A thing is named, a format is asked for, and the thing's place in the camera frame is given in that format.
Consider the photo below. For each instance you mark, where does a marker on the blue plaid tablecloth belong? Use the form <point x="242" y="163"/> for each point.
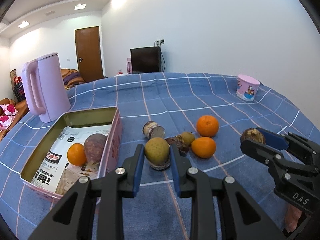
<point x="176" y="102"/>

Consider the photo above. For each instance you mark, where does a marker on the black television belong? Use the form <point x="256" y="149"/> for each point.
<point x="146" y="60"/>

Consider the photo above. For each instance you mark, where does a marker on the brown wooden door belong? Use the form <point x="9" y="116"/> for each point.
<point x="88" y="51"/>

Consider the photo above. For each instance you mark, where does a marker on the pink cartoon mug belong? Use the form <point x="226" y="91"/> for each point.
<point x="247" y="87"/>

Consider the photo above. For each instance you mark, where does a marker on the small orange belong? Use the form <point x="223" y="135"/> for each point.
<point x="203" y="147"/>
<point x="207" y="126"/>

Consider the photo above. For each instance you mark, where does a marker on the white tv stand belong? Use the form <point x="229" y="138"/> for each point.
<point x="121" y="74"/>

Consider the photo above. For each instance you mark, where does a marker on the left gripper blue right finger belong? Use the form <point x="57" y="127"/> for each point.
<point x="179" y="169"/>

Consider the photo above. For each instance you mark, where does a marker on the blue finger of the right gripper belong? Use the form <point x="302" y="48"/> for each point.
<point x="274" y="140"/>
<point x="262" y="153"/>

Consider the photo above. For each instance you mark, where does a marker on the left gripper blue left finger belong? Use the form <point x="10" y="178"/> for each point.
<point x="134" y="167"/>

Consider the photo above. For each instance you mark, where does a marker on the brown leather long sofa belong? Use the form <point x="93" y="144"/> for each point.
<point x="11" y="114"/>

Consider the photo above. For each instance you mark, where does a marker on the dark mangosteen front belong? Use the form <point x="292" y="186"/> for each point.
<point x="253" y="134"/>

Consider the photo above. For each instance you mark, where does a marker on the cut sugarcane piece front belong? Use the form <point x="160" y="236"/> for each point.
<point x="160" y="167"/>

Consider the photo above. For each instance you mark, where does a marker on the brown leather far sofa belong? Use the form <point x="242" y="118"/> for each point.
<point x="71" y="78"/>

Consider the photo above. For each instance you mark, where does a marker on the pink electric kettle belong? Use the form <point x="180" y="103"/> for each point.
<point x="44" y="89"/>

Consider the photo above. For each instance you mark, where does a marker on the small green-yellow fruit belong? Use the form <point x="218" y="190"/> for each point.
<point x="157" y="151"/>
<point x="188" y="138"/>

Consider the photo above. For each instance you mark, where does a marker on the large orange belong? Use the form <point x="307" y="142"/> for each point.
<point x="76" y="155"/>

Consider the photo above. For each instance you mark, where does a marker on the printed paper liner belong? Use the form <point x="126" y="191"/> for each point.
<point x="56" y="174"/>

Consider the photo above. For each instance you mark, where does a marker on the right hand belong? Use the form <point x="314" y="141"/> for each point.
<point x="292" y="217"/>

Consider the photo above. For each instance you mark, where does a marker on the pink metal tin box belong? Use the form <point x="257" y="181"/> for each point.
<point x="76" y="119"/>

